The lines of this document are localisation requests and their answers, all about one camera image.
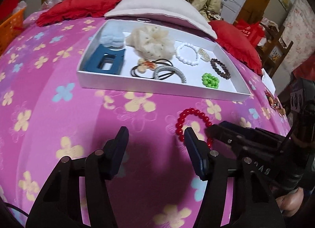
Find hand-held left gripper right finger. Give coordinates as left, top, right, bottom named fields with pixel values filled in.
left=184, top=127, right=283, bottom=228

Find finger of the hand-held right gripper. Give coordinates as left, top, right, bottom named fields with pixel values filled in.
left=206, top=124, right=281, bottom=160
left=218, top=120, right=289, bottom=148

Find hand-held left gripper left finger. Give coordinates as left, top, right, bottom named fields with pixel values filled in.
left=25, top=126, right=130, bottom=228

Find red bead bracelet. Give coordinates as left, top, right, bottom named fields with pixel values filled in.
left=175, top=108, right=214, bottom=148

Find green bead bracelet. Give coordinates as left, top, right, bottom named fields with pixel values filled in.
left=202, top=72, right=220, bottom=89

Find white shallow box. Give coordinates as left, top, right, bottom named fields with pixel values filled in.
left=77, top=18, right=251, bottom=102

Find dark brown bead bracelet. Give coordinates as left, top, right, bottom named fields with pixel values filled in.
left=210, top=58, right=232, bottom=80

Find silver glitter hair tie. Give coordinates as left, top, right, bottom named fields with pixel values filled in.
left=153, top=65, right=187, bottom=84

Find black hair tie butterfly charm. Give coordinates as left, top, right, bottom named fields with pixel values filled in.
left=130, top=58, right=174, bottom=79

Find person's right hand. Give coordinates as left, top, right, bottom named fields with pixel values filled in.
left=275, top=190, right=307, bottom=217

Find brown orange hair accessory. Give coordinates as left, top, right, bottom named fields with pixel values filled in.
left=263, top=90, right=286, bottom=115

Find pink floral bedsheet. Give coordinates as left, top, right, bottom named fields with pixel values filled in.
left=0, top=9, right=293, bottom=228

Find white rhinestone hair clip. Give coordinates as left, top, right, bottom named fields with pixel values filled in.
left=198, top=48, right=211, bottom=62

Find red frilled pillow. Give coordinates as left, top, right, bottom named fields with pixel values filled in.
left=209, top=20, right=263, bottom=75
left=36, top=0, right=134, bottom=27

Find dark blue hair claw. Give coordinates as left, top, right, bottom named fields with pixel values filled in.
left=82, top=43, right=126, bottom=75

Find wooden rack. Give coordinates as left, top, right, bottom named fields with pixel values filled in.
left=256, top=20, right=294, bottom=77

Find red shopping bag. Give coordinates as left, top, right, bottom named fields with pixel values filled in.
left=233, top=18, right=267, bottom=46

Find cream lace scrunchie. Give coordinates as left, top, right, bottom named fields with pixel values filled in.
left=126, top=25, right=175, bottom=59

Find light blue scrunchie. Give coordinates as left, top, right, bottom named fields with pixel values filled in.
left=100, top=27, right=126, bottom=49

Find floral cloth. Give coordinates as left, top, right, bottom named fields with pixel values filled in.
left=283, top=0, right=315, bottom=54

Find white pillow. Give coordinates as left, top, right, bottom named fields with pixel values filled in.
left=104, top=0, right=218, bottom=40

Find orange plastic basket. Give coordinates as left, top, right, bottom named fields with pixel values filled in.
left=0, top=7, right=27, bottom=56

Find white bead bracelet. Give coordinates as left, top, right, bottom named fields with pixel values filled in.
left=176, top=42, right=200, bottom=66

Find black cable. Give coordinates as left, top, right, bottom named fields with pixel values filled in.
left=0, top=203, right=27, bottom=219

